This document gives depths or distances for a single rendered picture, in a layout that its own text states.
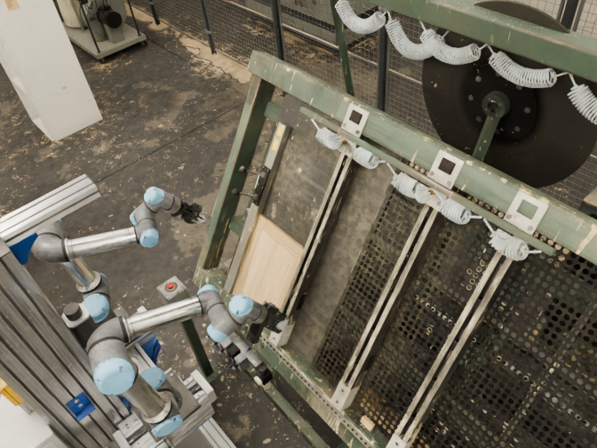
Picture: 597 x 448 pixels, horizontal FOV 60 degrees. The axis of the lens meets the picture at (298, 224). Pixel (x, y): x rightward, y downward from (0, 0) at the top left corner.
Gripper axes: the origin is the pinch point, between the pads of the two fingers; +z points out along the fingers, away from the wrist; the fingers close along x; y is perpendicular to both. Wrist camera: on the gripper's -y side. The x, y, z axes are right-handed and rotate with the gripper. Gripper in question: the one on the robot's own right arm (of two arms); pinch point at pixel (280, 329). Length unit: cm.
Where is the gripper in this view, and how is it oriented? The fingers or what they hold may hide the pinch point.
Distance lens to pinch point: 211.0
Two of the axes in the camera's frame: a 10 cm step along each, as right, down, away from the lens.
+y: 6.2, -7.8, 0.4
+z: 4.2, 3.7, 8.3
